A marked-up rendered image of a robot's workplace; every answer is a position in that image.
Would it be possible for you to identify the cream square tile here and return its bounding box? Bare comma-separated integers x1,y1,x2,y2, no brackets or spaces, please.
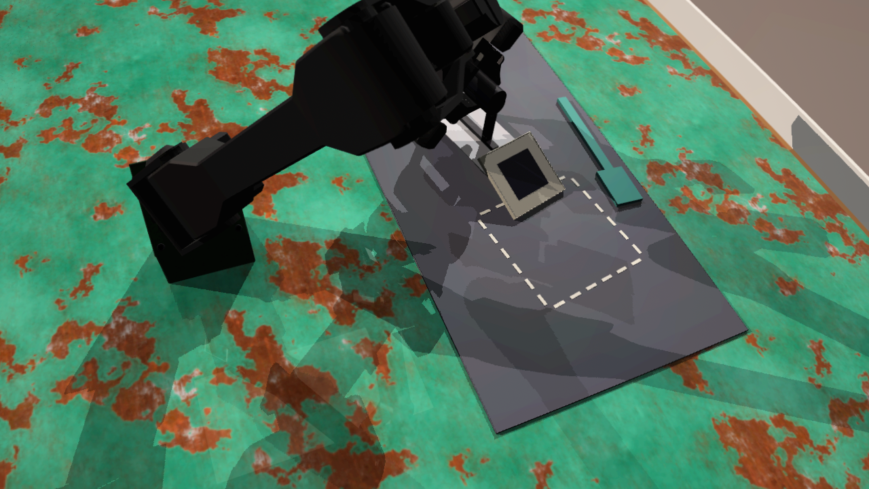
478,131,565,220

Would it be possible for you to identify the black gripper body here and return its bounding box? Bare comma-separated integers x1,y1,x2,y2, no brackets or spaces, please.
414,8,523,149

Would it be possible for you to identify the teal flat trowel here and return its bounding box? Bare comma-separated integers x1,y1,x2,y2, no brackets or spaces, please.
557,96,643,207

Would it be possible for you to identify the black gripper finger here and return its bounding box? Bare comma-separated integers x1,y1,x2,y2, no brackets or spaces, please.
478,47,504,86
447,93,480,124

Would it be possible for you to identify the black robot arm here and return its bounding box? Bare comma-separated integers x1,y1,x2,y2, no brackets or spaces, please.
127,0,503,256

